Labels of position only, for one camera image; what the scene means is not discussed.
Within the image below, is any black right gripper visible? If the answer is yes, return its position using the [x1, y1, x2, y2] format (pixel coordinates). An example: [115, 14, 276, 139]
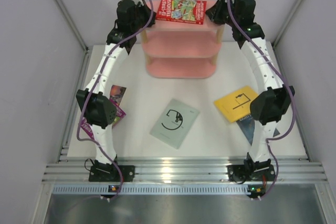
[204, 0, 238, 29]

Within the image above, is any red treehouse book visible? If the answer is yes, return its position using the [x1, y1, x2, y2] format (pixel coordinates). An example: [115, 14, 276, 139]
[156, 0, 207, 25]

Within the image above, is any yellow Little Prince book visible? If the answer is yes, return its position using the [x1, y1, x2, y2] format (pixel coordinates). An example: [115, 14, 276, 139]
[214, 86, 258, 123]

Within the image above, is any pale green hardcover book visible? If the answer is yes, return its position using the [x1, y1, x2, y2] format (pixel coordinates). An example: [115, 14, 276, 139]
[150, 99, 199, 150]

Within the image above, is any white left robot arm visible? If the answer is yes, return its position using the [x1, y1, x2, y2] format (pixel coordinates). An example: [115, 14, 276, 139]
[76, 0, 155, 180]

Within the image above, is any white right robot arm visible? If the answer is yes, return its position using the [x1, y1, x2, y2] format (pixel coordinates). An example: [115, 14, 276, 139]
[206, 0, 295, 180]

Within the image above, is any pink three-tier shelf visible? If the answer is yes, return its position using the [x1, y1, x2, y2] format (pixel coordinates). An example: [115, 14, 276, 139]
[140, 15, 224, 79]

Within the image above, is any purple treehouse book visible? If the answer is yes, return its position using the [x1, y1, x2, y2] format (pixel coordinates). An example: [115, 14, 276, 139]
[81, 85, 126, 139]

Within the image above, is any dark blue book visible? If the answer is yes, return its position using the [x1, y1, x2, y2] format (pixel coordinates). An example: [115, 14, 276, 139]
[235, 113, 281, 145]

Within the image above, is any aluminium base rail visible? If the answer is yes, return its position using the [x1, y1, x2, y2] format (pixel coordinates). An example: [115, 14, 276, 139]
[42, 42, 328, 193]

